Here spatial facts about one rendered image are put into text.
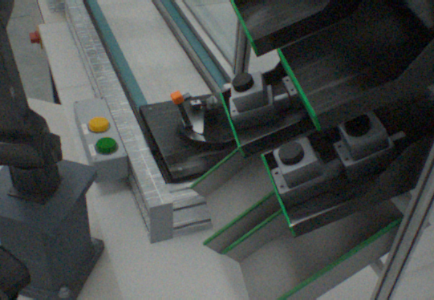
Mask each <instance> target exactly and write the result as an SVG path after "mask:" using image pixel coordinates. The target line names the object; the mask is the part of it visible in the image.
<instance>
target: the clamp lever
mask: <svg viewBox="0 0 434 300"><path fill-rule="evenodd" d="M170 96H171V99H172V101H173V102H174V104H175V105H177V107H178V109H179V112H180V113H181V116H182V119H183V121H184V122H185V124H188V123H190V119H189V117H188V112H187V111H186V110H185V106H184V105H183V103H182V102H184V101H185V100H187V99H191V98H192V96H191V95H190V94H189V93H185V94H183V95H182V94H181V93H180V91H176V92H174V93H171V94H170Z"/></svg>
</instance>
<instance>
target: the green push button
mask: <svg viewBox="0 0 434 300"><path fill-rule="evenodd" d="M95 146H96V149H97V150H98V151H99V152H102V153H109V152H113V151H114V150H115V149H116V141H115V140H114V139H113V138H111V137H108V136H105V137H102V138H101V139H99V140H97V142H96V143H95Z"/></svg>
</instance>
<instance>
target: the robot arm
mask: <svg viewBox="0 0 434 300"><path fill-rule="evenodd" d="M14 2H15V0H0V166H8V169H9V173H10V179H11V181H12V186H11V187H10V189H9V190H8V191H7V193H8V196H9V197H17V198H20V199H23V200H26V201H31V202H34V203H39V204H45V203H47V202H48V200H49V197H51V195H52V194H54V193H55V191H56V189H57V188H58V187H59V186H60V182H61V181H62V180H63V176H62V175H60V174H59V167H58V165H57V164H56V162H57V163H58V162H59V161H61V160H62V159H63V154H62V149H61V143H60V136H58V135H56V134H54V133H52V132H50V130H49V127H48V124H47V121H46V119H44V118H43V117H42V116H41V115H40V114H39V113H37V112H35V111H33V110H32V109H30V106H29V104H28V101H27V99H26V95H25V89H24V87H23V85H22V80H21V78H20V75H19V70H18V66H17V64H16V62H15V58H14V52H13V50H12V47H11V45H10V41H9V35H8V34H7V29H6V28H7V26H8V23H9V19H10V16H11V14H12V11H13V9H14ZM29 284H30V272H29V270H28V269H27V267H26V265H25V264H24V263H23V262H21V261H20V260H19V259H17V258H16V257H15V256H14V255H13V254H11V253H10V251H8V250H7V249H4V248H3V246H1V245H0V300H16V299H17V298H18V292H19V291H21V290H22V289H23V288H25V287H26V286H28V285H29Z"/></svg>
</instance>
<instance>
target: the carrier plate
mask: <svg viewBox="0 0 434 300"><path fill-rule="evenodd" d="M212 95H213V96H214V97H215V98H216V99H217V102H218V103H222V101H221V97H220V95H219V93H210V94H206V95H198V96H194V97H192V98H191V99H187V100H185V101H184V102H182V103H183V105H184V106H185V107H187V106H190V101H192V100H195V99H199V100H200V101H201V102H206V100H207V99H209V98H210V97H211V96H212ZM139 113H140V116H141V118H142V120H143V121H144V125H145V127H146V128H147V130H148V133H149V135H150V136H151V139H152V142H153V143H154V145H155V147H156V149H157V152H158V155H159V156H160V158H161V160H162V161H163V166H164V167H165V169H166V171H167V173H168V175H169V179H170V181H171V182H172V183H175V182H177V181H182V180H190V179H194V178H197V177H201V176H202V175H204V174H206V173H207V172H208V171H209V170H210V169H211V168H213V167H214V166H215V165H216V164H218V163H219V162H221V161H222V160H223V159H225V157H226V156H228V155H229V154H230V153H232V151H233V150H235V149H237V148H238V145H237V144H235V145H234V146H232V147H231V148H227V149H220V150H205V149H198V148H194V147H193V146H191V145H189V144H187V143H185V142H184V141H183V140H182V139H181V138H180V137H179V135H178V133H177V130H176V118H177V117H178V115H179V113H180V112H179V109H178V107H177V105H175V104H174V102H173V101H172V100H169V101H164V102H160V103H152V104H148V105H144V106H139Z"/></svg>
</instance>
